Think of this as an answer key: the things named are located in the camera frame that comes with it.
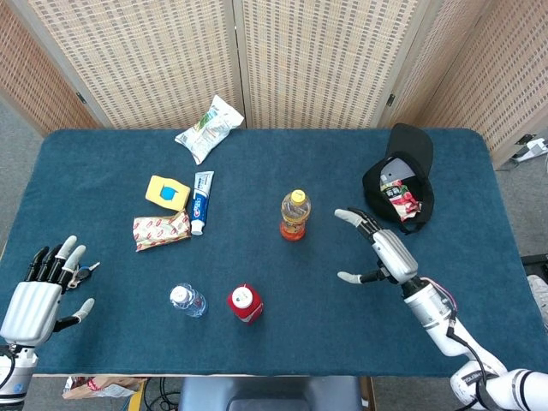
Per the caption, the white green crinkled snack bag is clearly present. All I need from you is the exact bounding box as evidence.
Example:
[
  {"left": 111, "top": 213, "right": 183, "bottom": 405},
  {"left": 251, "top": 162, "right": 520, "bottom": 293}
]
[{"left": 174, "top": 94, "right": 246, "bottom": 166}]

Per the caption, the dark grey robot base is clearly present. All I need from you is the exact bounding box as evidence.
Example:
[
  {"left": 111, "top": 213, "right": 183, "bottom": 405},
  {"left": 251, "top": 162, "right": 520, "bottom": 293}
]
[{"left": 177, "top": 376, "right": 364, "bottom": 411}]

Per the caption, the white shoe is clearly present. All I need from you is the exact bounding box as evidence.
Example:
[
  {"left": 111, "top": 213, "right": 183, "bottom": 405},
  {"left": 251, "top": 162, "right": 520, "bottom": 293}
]
[{"left": 527, "top": 274, "right": 548, "bottom": 331}]

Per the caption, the red juice bottle white cap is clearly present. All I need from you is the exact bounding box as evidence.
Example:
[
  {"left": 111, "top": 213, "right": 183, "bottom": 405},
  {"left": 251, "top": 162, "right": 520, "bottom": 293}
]
[{"left": 226, "top": 282, "right": 265, "bottom": 326}]

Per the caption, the clear water bottle white cap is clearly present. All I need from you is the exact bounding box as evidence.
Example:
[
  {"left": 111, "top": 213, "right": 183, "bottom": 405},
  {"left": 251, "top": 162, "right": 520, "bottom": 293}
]
[{"left": 169, "top": 283, "right": 208, "bottom": 319}]

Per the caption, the woven bamboo screen panel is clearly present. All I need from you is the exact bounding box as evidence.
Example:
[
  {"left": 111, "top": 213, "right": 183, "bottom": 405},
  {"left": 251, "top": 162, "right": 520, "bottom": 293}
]
[
  {"left": 0, "top": 0, "right": 102, "bottom": 138},
  {"left": 378, "top": 0, "right": 491, "bottom": 129},
  {"left": 8, "top": 0, "right": 247, "bottom": 130},
  {"left": 233, "top": 0, "right": 442, "bottom": 130},
  {"left": 421, "top": 0, "right": 548, "bottom": 168}
]

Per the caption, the bunch of keys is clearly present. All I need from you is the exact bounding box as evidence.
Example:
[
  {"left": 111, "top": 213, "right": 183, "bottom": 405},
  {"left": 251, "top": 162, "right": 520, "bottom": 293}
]
[{"left": 63, "top": 260, "right": 101, "bottom": 291}]

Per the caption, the blue white toothpaste tube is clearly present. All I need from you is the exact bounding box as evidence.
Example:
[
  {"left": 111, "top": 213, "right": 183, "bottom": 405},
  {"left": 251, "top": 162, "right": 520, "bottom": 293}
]
[{"left": 189, "top": 170, "right": 215, "bottom": 236}]

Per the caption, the black floor object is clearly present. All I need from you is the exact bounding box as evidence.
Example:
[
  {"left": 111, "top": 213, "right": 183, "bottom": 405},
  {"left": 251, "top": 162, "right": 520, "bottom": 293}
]
[{"left": 520, "top": 253, "right": 548, "bottom": 277}]

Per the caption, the red white wrapped snack pack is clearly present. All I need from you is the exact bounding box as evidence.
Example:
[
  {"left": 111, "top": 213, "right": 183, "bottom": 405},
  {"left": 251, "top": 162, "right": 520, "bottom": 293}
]
[{"left": 132, "top": 209, "right": 193, "bottom": 253}]

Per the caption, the black floor cable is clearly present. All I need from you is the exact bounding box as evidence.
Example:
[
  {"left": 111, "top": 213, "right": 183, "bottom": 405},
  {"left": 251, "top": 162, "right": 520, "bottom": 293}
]
[{"left": 142, "top": 377, "right": 181, "bottom": 411}]

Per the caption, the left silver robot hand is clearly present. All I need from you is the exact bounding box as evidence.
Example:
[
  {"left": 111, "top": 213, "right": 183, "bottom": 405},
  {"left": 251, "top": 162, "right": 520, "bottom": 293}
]
[{"left": 0, "top": 234, "right": 96, "bottom": 348}]

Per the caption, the yellow box with blue centre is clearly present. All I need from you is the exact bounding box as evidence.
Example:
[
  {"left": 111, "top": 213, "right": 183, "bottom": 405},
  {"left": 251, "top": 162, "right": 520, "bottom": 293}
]
[{"left": 144, "top": 174, "right": 192, "bottom": 211}]

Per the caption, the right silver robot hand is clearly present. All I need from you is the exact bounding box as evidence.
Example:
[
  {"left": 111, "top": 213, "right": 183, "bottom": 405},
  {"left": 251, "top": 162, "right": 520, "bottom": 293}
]
[{"left": 334, "top": 207, "right": 420, "bottom": 287}]

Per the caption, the red snack packet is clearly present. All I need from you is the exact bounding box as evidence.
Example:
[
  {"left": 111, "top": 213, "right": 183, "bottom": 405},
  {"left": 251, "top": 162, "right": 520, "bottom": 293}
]
[{"left": 379, "top": 179, "right": 423, "bottom": 223}]

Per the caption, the blue table cloth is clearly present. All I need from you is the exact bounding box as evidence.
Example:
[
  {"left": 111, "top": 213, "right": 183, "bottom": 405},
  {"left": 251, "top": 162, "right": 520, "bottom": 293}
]
[{"left": 0, "top": 128, "right": 530, "bottom": 378}]

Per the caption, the black baseball cap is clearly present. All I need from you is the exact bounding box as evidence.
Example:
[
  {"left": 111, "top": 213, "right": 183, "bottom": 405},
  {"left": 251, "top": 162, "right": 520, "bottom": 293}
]
[{"left": 361, "top": 122, "right": 436, "bottom": 235}]

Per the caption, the crumpled brown paper bag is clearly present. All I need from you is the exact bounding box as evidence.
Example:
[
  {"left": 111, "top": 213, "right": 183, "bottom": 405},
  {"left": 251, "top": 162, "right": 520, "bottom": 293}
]
[{"left": 63, "top": 375, "right": 148, "bottom": 400}]

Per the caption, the white power strip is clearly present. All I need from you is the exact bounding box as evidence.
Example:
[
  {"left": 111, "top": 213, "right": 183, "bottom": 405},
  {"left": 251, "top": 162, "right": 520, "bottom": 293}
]
[{"left": 509, "top": 134, "right": 548, "bottom": 162}]

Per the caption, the orange drink bottle yellow cap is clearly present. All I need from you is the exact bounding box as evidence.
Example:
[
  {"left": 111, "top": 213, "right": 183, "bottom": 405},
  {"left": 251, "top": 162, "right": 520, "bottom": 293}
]
[{"left": 279, "top": 189, "right": 313, "bottom": 242}]

